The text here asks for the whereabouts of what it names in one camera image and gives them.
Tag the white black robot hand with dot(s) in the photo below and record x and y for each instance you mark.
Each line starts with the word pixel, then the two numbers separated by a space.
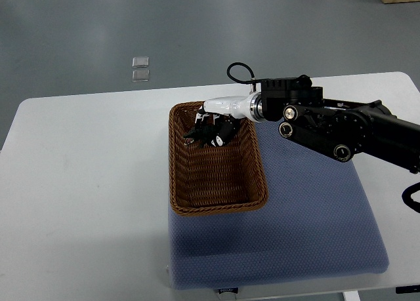
pixel 225 114

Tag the dark toy crocodile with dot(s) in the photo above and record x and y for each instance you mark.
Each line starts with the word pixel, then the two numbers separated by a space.
pixel 202 135

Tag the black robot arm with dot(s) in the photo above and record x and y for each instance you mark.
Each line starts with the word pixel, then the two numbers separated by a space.
pixel 336 128

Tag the brown wicker basket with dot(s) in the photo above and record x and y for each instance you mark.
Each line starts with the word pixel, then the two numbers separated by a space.
pixel 207 180

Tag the upper clear floor tile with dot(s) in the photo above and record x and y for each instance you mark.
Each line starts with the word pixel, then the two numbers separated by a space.
pixel 140 62

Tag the blue grey foam cushion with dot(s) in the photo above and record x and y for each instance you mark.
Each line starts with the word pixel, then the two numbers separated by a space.
pixel 317 222

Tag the black table edge bracket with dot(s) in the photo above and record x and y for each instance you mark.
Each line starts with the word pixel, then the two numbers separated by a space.
pixel 407 289

